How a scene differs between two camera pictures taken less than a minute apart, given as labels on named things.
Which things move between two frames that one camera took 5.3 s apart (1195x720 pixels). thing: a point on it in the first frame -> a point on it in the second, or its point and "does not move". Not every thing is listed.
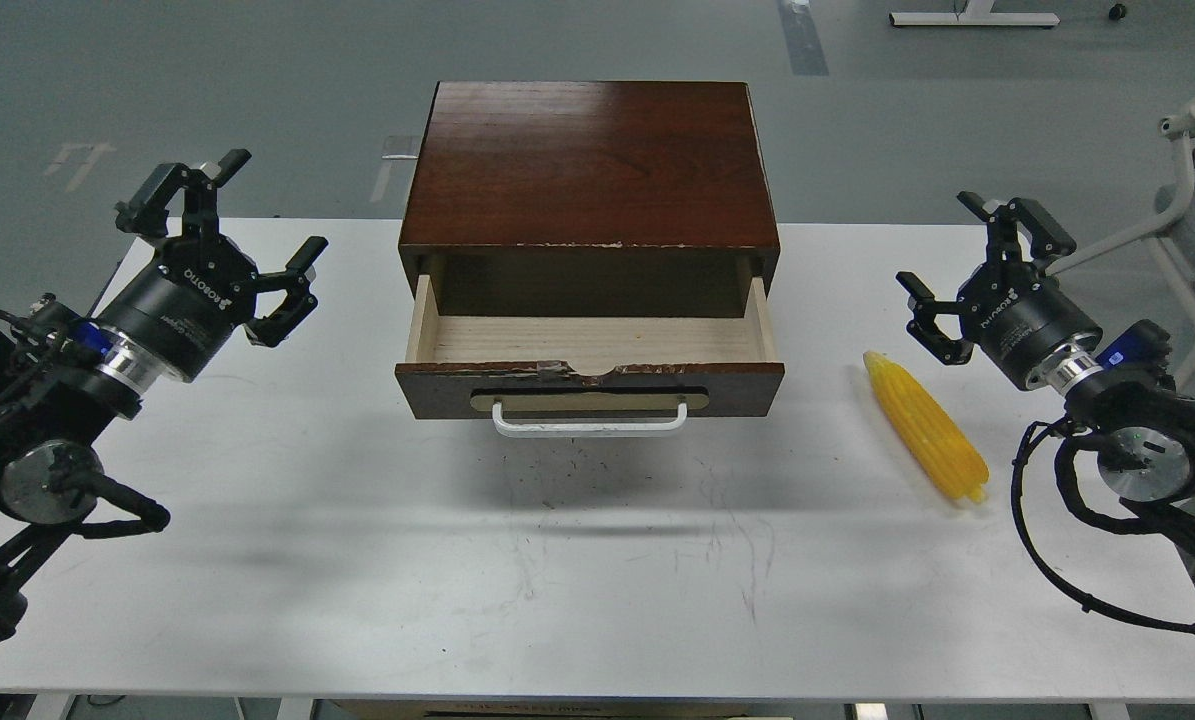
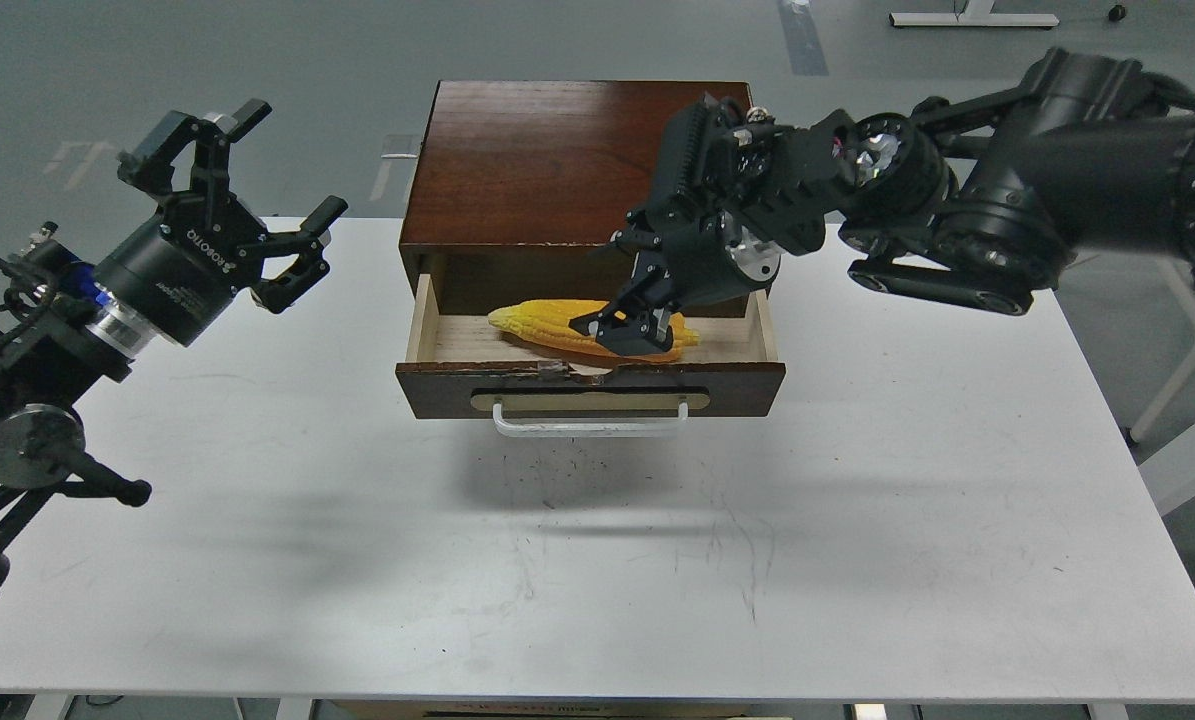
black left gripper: (197, 288) -> (176, 270)
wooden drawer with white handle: (588, 375) does not move
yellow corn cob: (952, 459) -> (551, 320)
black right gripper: (1011, 311) -> (733, 192)
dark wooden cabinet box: (589, 198) does not move
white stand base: (978, 14) does not move
